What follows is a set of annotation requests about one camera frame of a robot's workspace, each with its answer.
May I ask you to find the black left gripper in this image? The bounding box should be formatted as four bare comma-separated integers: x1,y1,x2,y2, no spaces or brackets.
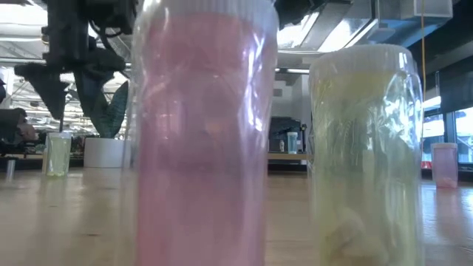
14,0,126,121

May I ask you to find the teal medicine bottle white cap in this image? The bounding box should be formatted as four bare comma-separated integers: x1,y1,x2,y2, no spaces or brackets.
287,132,299,154

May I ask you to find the pink medicine bottle white cap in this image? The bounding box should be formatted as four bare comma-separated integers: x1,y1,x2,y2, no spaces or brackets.
430,142,459,189
131,0,280,266

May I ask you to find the green succulent plant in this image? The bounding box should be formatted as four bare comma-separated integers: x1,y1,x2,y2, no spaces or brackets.
90,81,130,140

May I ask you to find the person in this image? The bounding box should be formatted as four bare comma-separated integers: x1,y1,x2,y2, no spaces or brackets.
0,108,40,149

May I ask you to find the white round plant pot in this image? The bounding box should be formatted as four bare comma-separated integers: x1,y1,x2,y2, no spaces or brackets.
84,137,131,169

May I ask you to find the small silver cylinder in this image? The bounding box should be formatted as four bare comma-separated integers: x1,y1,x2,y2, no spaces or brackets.
5,159,16,182

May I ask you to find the black boxy machine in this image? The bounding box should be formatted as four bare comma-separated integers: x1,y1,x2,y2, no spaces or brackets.
268,116,307,152

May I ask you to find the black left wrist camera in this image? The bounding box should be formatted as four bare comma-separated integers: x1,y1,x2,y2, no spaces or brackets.
86,0,138,37

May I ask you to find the yellow hanging cord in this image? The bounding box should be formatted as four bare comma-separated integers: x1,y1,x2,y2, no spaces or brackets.
421,0,426,101

